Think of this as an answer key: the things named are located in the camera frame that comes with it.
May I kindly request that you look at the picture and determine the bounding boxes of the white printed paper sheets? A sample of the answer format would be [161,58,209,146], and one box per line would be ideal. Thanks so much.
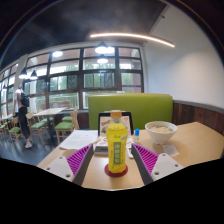
[59,129,100,151]

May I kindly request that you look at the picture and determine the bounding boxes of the small blue-capped white tube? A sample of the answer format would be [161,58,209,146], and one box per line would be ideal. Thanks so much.
[134,128,141,144]

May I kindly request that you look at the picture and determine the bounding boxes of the white bowl of food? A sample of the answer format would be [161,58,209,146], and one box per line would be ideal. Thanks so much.
[144,120,179,146]

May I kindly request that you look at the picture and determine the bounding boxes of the light wooden dining table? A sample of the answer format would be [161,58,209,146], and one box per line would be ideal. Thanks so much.
[32,107,68,141]

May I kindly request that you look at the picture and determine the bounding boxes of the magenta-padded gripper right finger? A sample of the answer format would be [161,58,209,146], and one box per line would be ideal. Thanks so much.
[130,143,184,186]

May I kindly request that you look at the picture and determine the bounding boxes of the small dark grey box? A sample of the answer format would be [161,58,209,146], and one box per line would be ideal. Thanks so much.
[94,144,109,155]

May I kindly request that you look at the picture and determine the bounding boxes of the black tablet with pictures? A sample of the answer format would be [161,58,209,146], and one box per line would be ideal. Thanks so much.
[97,111,135,137]

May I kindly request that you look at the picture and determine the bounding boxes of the small white flat device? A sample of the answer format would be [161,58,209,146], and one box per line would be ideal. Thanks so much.
[126,146,135,159]

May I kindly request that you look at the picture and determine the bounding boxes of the wooden chairs with green seats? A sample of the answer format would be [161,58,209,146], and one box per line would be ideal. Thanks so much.
[0,108,80,145]

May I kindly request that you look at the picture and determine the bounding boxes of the yellow drink bottle orange cap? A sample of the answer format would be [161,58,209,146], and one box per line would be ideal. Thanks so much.
[105,110,129,174]

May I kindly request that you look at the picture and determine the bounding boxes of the small white paper packet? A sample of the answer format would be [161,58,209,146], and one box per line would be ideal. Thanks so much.
[161,143,180,158]

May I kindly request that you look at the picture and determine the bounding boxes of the person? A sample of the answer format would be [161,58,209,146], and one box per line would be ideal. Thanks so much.
[13,83,34,150]

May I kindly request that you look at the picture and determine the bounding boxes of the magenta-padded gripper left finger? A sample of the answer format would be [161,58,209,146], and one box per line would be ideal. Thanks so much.
[44,143,96,187]

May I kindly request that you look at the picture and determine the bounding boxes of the long curved ceiling light strip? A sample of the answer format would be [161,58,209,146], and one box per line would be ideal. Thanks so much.
[89,31,176,49]

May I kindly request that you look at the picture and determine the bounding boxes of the green padded bench backrest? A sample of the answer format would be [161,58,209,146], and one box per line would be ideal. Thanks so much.
[87,92,174,131]

